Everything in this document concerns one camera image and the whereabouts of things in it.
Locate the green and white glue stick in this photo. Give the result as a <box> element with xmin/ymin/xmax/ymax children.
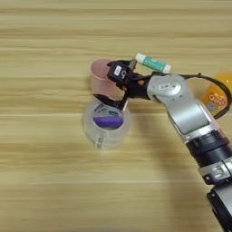
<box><xmin>134</xmin><ymin>53</ymin><xmax>172</xmax><ymax>74</ymax></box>

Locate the pink plastic cup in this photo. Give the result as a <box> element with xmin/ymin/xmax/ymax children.
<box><xmin>89</xmin><ymin>58</ymin><xmax>129</xmax><ymax>102</ymax></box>

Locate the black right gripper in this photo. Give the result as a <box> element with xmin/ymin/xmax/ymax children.
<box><xmin>92</xmin><ymin>58</ymin><xmax>152</xmax><ymax>111</ymax></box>

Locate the clear packing tape roll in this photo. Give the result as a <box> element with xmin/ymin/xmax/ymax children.
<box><xmin>82</xmin><ymin>98</ymin><xmax>132</xmax><ymax>150</ymax></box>

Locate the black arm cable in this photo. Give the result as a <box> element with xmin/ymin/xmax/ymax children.
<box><xmin>152</xmin><ymin>72</ymin><xmax>232</xmax><ymax>121</ymax></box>

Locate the orange juice bottle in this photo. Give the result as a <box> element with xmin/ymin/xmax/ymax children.
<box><xmin>201</xmin><ymin>71</ymin><xmax>232</xmax><ymax>120</ymax></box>

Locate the black box with white label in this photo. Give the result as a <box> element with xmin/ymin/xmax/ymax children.
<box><xmin>106</xmin><ymin>60</ymin><xmax>133</xmax><ymax>85</ymax></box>

